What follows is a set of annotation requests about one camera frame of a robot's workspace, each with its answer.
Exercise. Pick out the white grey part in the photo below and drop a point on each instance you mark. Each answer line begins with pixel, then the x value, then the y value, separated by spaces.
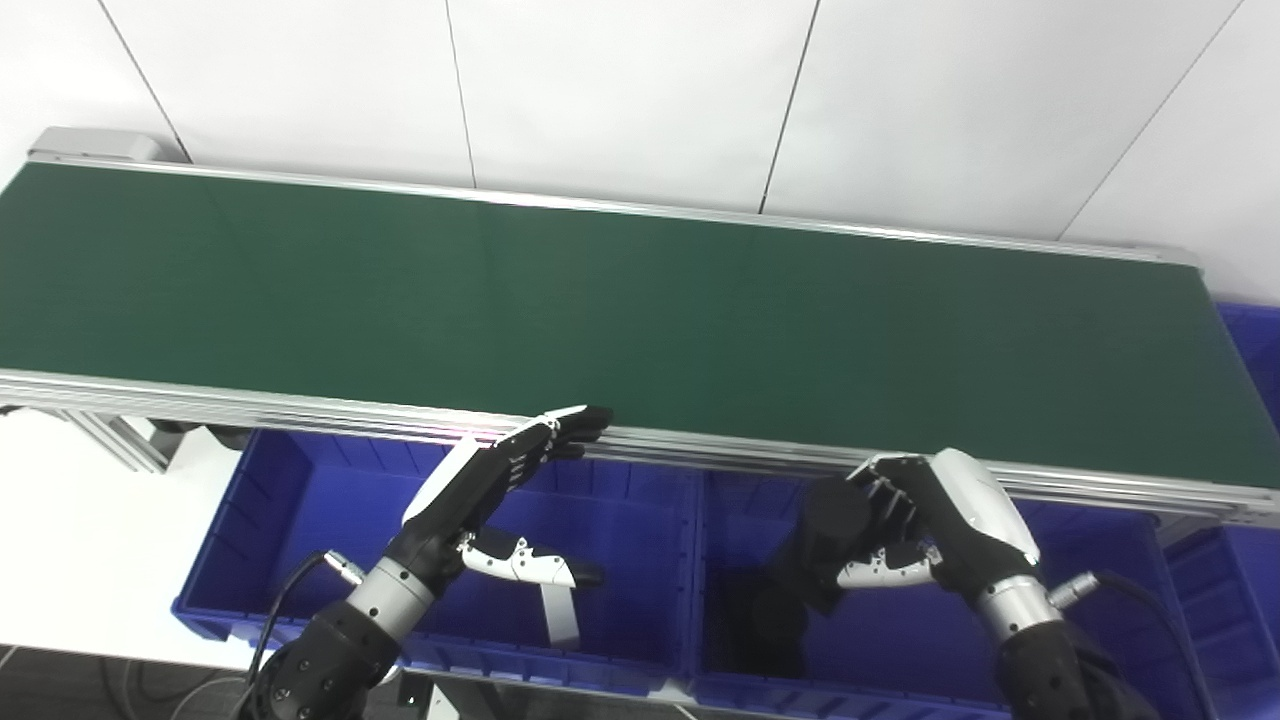
pixel 560 620

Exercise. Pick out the aluminium conveyor support leg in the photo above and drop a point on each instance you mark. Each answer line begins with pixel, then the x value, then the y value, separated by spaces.
pixel 120 445

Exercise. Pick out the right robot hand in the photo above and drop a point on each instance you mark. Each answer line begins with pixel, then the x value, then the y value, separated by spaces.
pixel 970 520

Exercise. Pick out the green conveyor belt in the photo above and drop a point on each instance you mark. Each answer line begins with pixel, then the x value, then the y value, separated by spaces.
pixel 200 403
pixel 640 320

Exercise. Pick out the grey conveyor motor cover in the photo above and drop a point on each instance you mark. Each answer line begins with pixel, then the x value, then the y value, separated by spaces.
pixel 95 143

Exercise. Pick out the black cylinder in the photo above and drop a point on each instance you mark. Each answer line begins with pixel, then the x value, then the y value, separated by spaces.
pixel 830 520

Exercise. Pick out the blue bin at conveyor end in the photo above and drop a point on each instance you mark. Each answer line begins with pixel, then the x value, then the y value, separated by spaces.
pixel 1250 600

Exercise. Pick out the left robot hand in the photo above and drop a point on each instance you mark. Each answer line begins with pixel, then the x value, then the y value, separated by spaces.
pixel 450 510

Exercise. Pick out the blue bin holding black part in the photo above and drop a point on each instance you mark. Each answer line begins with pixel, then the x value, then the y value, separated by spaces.
pixel 1090 530

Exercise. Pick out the blue bin holding white part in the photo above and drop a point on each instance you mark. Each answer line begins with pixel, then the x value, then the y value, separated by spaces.
pixel 300 530

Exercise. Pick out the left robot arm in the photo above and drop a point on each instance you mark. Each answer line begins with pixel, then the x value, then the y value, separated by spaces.
pixel 330 660

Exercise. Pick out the black block part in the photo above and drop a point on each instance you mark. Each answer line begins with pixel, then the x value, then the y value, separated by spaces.
pixel 750 630

